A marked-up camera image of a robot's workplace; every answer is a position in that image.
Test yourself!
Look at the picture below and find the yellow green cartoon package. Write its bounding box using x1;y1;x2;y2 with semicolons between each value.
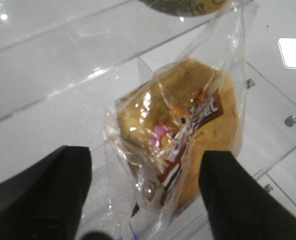
141;0;228;17

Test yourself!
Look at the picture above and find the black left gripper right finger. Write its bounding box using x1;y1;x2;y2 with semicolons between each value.
198;150;296;240

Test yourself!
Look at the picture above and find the bread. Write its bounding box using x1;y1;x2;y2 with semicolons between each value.
104;0;257;240

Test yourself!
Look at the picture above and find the clear acrylic display shelf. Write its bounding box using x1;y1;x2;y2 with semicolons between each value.
0;0;296;240

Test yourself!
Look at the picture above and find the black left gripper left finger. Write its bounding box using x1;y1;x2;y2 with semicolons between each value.
0;145;92;240

